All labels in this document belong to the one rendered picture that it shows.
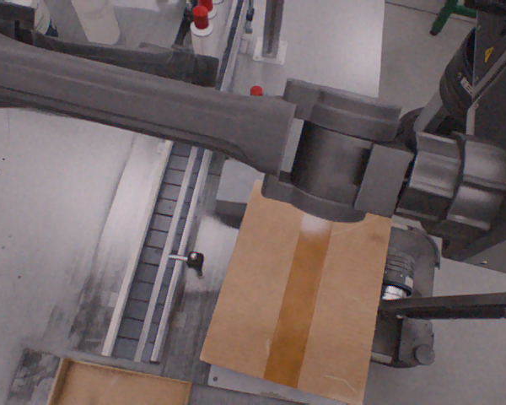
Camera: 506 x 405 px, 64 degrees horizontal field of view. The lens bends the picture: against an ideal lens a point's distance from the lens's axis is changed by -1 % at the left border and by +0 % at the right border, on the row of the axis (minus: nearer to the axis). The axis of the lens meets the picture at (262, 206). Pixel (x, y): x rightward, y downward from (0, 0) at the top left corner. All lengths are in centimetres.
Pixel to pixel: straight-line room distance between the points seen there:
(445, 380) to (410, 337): 40
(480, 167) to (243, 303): 41
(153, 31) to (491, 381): 180
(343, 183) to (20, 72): 28
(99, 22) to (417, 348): 136
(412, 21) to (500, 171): 245
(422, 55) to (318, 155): 229
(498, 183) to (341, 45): 102
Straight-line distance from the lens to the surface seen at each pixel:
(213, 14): 103
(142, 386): 93
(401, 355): 157
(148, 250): 92
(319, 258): 66
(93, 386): 95
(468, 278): 206
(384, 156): 32
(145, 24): 127
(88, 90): 37
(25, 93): 40
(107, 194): 104
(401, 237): 171
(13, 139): 120
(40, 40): 54
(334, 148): 33
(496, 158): 35
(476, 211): 34
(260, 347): 63
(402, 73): 247
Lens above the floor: 174
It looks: 68 degrees down
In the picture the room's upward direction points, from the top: 9 degrees clockwise
